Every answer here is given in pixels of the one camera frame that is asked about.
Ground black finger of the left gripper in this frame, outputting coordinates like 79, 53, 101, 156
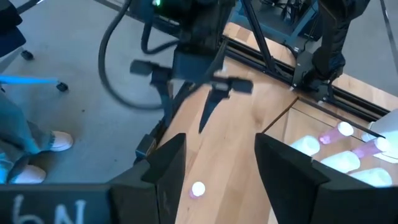
129, 60, 174, 125
198, 77, 254, 134

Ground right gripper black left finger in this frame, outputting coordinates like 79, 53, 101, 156
107, 133, 187, 224

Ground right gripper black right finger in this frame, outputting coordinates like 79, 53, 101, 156
254, 133, 398, 224

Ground white medicine bottle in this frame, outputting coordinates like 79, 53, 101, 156
320, 151, 361, 174
289, 135, 321, 156
349, 167, 393, 188

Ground person's white shoe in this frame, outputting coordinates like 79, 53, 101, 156
9, 164, 47, 185
49, 131, 75, 152

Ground office chair base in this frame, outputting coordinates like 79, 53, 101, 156
0, 0, 69, 93

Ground person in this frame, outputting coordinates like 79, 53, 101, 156
0, 90, 75, 185

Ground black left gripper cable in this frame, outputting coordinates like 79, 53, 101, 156
98, 0, 181, 111

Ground wooden shelf with black frame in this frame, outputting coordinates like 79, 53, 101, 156
262, 96, 398, 188

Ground black aluminium table frame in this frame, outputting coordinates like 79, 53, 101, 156
133, 0, 392, 164

